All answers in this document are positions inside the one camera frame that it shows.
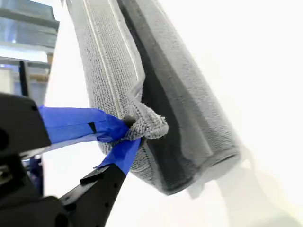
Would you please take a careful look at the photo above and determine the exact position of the grey white-striped towel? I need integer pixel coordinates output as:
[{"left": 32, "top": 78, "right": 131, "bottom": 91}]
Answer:
[{"left": 64, "top": 0, "right": 242, "bottom": 196}]

